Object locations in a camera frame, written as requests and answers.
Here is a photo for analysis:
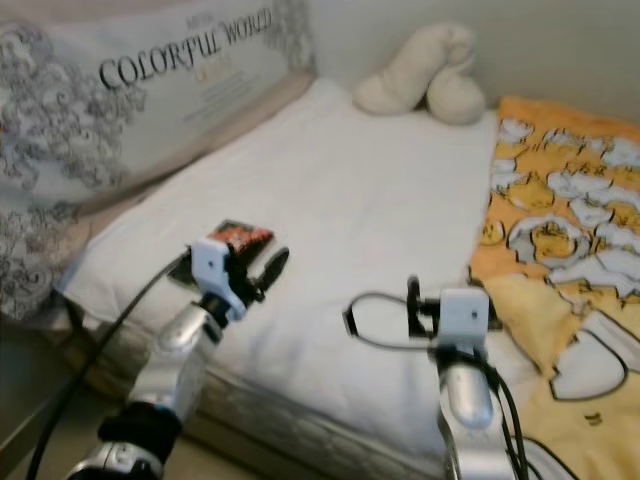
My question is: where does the cream plush toy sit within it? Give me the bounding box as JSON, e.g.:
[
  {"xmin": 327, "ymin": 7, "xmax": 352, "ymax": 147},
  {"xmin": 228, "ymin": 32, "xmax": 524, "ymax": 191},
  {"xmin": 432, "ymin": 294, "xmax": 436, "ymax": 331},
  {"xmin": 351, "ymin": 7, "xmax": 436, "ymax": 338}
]
[{"xmin": 352, "ymin": 21, "xmax": 487, "ymax": 127}]

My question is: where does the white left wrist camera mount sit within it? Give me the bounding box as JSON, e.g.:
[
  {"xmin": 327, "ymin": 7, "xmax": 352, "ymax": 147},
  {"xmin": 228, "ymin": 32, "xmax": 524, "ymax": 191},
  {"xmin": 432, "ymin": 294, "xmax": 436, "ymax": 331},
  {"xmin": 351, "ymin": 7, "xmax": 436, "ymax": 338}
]
[{"xmin": 189, "ymin": 237, "xmax": 250, "ymax": 324}]

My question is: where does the beige bed mattress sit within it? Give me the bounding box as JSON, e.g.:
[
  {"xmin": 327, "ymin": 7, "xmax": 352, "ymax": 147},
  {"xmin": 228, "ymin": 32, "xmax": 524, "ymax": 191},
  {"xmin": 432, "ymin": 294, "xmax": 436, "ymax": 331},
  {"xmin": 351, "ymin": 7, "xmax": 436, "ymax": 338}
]
[{"xmin": 55, "ymin": 295, "xmax": 471, "ymax": 480}]

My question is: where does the yellow cartoon print blanket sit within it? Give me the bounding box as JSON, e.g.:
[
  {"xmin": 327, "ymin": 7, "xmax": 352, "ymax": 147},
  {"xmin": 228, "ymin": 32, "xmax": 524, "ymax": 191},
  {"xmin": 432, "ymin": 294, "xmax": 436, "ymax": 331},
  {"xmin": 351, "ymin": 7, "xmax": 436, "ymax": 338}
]
[{"xmin": 466, "ymin": 94, "xmax": 640, "ymax": 480}]

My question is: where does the red and black packet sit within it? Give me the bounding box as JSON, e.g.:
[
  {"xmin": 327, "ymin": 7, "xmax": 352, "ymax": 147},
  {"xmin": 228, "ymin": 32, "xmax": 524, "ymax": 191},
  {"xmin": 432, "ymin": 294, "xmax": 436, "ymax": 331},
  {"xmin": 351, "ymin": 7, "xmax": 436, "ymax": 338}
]
[{"xmin": 181, "ymin": 219, "xmax": 274, "ymax": 292}]

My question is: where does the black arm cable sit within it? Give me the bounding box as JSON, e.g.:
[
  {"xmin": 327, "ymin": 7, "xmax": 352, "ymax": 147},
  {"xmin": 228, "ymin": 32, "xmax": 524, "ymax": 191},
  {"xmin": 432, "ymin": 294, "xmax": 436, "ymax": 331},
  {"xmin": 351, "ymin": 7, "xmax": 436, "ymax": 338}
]
[
  {"xmin": 22, "ymin": 258, "xmax": 196, "ymax": 480},
  {"xmin": 342, "ymin": 290, "xmax": 441, "ymax": 351}
]

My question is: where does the white quilted bed pad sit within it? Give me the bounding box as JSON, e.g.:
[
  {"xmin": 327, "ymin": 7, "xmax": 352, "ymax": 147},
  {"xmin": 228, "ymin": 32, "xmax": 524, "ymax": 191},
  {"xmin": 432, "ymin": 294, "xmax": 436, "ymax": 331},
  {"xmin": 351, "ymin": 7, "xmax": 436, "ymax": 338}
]
[{"xmin": 58, "ymin": 76, "xmax": 546, "ymax": 476}]

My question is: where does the grey patterned lettered pillow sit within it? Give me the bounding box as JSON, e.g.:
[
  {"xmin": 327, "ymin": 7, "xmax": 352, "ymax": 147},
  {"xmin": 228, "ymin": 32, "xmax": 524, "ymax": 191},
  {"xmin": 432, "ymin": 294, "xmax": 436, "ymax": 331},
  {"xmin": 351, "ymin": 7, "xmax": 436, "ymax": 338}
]
[{"xmin": 0, "ymin": 0, "xmax": 317, "ymax": 323}]

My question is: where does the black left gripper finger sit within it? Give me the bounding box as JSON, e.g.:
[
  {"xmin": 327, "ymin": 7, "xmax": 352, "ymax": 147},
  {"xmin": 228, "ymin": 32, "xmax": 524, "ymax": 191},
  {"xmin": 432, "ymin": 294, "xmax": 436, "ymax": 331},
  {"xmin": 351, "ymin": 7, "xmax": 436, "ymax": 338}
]
[{"xmin": 258, "ymin": 248, "xmax": 289, "ymax": 301}]

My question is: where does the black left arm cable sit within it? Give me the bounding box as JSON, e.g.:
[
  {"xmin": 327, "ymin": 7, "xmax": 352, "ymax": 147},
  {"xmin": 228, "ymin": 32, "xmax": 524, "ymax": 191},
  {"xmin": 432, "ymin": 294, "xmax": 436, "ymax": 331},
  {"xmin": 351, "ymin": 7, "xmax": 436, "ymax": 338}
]
[{"xmin": 22, "ymin": 258, "xmax": 196, "ymax": 480}]

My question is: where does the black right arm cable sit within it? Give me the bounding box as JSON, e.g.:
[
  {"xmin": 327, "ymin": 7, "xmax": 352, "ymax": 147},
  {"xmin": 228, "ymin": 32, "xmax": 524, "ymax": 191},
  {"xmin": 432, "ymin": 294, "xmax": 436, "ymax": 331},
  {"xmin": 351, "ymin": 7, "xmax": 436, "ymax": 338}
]
[{"xmin": 342, "ymin": 290, "xmax": 441, "ymax": 351}]

